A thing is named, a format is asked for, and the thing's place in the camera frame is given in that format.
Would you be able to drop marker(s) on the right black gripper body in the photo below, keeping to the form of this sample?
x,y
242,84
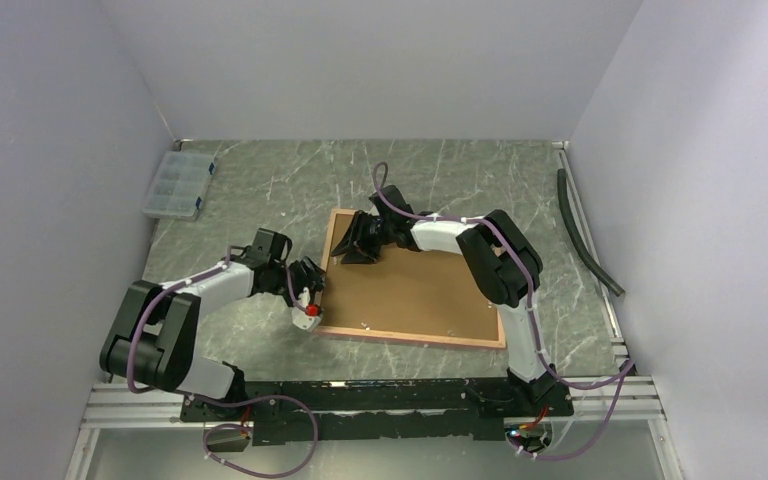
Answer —
x,y
387,228

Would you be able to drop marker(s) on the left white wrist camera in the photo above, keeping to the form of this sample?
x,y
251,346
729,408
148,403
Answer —
x,y
307,317

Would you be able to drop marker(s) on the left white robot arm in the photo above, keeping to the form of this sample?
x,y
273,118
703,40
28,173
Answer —
x,y
152,341

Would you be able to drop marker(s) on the aluminium rail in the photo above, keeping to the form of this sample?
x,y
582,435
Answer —
x,y
112,406

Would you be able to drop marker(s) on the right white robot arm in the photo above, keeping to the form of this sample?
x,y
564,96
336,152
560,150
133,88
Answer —
x,y
502,262

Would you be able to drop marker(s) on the wooden picture frame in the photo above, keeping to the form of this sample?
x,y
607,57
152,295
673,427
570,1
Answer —
x,y
410,338

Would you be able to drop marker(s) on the clear plastic organizer box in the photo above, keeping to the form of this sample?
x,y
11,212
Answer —
x,y
179,187

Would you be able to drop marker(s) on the brown frame backing board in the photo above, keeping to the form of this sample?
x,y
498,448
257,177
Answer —
x,y
410,291

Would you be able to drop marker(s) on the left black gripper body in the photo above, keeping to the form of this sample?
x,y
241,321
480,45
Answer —
x,y
305,278

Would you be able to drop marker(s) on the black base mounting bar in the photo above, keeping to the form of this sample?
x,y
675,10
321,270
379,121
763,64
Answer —
x,y
482,408

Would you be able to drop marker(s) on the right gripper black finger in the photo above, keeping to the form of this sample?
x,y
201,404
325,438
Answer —
x,y
361,255
360,233

